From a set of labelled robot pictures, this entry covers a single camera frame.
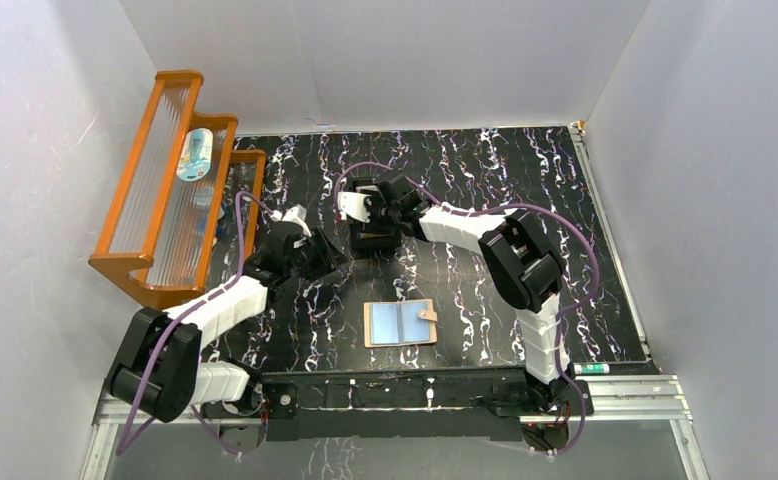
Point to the tan blue card holder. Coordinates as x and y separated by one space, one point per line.
401 323

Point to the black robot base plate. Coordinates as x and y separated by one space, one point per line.
405 403

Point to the white green marker pen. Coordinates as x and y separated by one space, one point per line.
591 368

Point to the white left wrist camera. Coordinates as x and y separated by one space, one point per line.
297 215

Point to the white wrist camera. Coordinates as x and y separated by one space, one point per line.
352 205
297 215

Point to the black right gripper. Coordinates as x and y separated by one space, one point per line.
372 200

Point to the blue white blister pack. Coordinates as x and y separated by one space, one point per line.
196 155

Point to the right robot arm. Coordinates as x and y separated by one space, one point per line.
522 262

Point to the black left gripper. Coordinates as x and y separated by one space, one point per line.
322 258

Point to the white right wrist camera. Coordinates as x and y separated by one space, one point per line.
352 205

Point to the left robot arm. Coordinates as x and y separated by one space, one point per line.
158 367

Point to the orange wooden tiered rack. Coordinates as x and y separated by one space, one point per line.
149 247

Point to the blue items on rack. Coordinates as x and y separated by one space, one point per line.
203 201

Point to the black plastic card bin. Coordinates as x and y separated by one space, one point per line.
380 223

